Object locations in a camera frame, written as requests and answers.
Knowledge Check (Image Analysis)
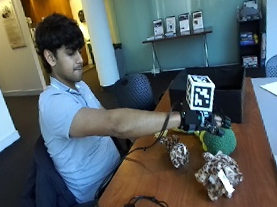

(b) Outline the green crochet turtle toy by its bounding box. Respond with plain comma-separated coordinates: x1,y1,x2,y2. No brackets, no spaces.
197,124,239,160

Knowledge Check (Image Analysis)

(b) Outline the black open box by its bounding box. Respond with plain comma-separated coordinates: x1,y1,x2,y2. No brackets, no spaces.
166,60,251,132

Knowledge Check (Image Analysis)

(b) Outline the white marker cube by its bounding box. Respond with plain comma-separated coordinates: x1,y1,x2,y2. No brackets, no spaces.
183,71,219,116

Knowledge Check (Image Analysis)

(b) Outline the small leopard plush toy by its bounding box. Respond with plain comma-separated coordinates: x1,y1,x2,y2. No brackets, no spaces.
158,132,191,171

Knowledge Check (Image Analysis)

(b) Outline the large leopard plush toy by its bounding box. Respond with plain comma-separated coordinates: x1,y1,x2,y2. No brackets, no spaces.
191,147,247,203

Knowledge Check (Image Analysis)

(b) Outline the black bookshelf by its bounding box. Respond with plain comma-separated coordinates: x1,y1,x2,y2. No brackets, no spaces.
232,0,270,72

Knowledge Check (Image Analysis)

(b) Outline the narrow console table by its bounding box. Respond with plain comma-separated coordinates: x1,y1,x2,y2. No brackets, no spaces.
141,27,218,75

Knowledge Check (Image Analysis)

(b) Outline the brochure in stand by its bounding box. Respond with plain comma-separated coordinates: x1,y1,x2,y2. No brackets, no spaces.
190,9,206,32
177,12,193,34
164,15,179,36
151,17,166,38

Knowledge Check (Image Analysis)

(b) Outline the the person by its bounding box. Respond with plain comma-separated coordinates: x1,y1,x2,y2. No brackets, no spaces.
27,0,193,207

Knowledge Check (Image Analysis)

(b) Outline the white round column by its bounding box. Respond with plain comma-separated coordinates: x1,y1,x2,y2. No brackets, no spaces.
78,0,121,89

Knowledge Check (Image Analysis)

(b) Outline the dark blue jacket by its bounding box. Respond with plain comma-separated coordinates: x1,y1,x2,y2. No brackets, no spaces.
14,132,80,207

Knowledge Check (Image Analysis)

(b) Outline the black glove cable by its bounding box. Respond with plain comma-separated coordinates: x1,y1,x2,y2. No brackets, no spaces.
84,102,191,203

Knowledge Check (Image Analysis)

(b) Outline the wall plaque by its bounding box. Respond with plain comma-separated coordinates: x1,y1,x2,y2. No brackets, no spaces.
0,0,27,52

